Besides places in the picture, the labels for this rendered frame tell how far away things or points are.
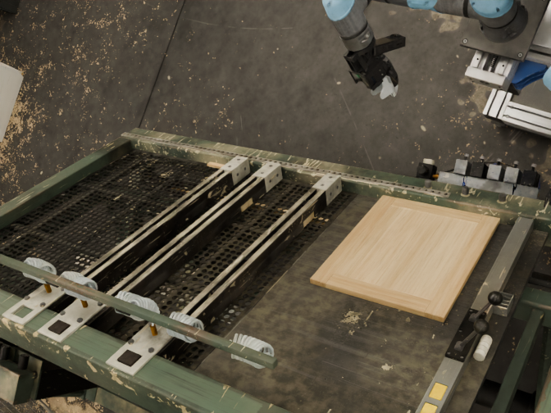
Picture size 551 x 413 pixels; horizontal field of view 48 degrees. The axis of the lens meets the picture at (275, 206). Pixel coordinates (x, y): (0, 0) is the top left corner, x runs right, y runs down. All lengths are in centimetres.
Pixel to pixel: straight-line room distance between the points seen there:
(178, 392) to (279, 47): 263
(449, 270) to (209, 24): 267
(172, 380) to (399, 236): 95
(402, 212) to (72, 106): 314
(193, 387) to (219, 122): 257
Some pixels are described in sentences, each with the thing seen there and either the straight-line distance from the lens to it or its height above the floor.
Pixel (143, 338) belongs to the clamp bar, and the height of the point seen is 183.
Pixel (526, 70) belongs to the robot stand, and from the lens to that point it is 236.
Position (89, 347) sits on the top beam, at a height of 189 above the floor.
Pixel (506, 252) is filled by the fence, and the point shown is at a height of 108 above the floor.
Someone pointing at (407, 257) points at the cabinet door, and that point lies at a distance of 208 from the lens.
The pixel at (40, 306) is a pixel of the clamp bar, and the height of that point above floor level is 185.
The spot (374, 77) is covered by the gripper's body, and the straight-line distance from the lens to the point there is 163.
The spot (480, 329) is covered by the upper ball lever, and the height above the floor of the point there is 154.
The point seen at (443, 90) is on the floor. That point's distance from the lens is 338.
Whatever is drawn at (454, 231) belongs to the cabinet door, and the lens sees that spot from 221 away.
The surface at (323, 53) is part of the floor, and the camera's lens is 370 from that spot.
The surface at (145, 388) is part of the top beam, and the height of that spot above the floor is 192.
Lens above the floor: 314
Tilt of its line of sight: 59 degrees down
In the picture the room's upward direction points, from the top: 80 degrees counter-clockwise
